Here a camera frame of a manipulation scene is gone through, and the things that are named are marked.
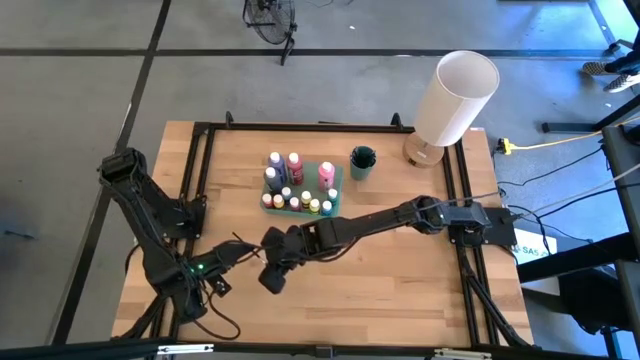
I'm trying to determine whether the yellow extension cord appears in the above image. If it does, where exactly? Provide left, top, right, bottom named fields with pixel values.
left=497, top=115, right=640, bottom=156

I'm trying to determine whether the large red paint bottle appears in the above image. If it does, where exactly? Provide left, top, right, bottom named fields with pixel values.
left=286, top=152, right=305, bottom=187

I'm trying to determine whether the person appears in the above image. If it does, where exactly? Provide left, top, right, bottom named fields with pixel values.
left=581, top=47, right=640, bottom=95

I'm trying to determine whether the large pink paint bottle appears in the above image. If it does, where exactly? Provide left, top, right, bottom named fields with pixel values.
left=317, top=160, right=337, bottom=193

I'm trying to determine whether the neighbouring black rig frame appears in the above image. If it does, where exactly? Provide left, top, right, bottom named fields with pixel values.
left=514, top=92, right=640, bottom=360

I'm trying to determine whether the white labelled box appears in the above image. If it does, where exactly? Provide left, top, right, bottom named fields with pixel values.
left=512, top=228, right=559, bottom=266

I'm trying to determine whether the translucent teal plastic bin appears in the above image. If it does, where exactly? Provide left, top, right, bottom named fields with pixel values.
left=259, top=159, right=345, bottom=220

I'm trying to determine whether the black left camera cable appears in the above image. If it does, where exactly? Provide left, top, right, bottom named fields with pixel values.
left=192, top=287, right=243, bottom=342

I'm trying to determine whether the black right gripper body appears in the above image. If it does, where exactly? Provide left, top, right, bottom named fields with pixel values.
left=258, top=224, right=321, bottom=295

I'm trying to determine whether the black aluminium rig frame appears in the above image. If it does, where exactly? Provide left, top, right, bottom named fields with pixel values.
left=0, top=110, right=640, bottom=360

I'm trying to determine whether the silver frame bracket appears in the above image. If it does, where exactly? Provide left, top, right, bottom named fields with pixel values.
left=157, top=343, right=215, bottom=355
left=433, top=348, right=494, bottom=360

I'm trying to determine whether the large blue paint bottle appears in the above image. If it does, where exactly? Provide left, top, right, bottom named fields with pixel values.
left=267, top=151, right=289, bottom=184

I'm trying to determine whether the dark green plastic cup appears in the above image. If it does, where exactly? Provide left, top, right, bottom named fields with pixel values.
left=348, top=144, right=378, bottom=181

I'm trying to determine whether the large teal paint bottle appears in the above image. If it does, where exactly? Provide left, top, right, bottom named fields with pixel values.
left=263, top=167, right=284, bottom=195

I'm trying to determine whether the black cable bundle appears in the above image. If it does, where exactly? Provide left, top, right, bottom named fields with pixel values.
left=457, top=244, right=531, bottom=349
left=119, top=238, right=196, bottom=342

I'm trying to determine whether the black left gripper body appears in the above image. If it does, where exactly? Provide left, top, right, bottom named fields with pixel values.
left=192, top=241, right=241, bottom=297

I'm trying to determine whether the white shade wooden base lamp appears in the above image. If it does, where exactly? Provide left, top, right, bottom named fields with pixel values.
left=402, top=49, right=501, bottom=170

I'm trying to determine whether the black floor fan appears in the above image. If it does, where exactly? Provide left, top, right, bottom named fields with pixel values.
left=242, top=0, right=299, bottom=67

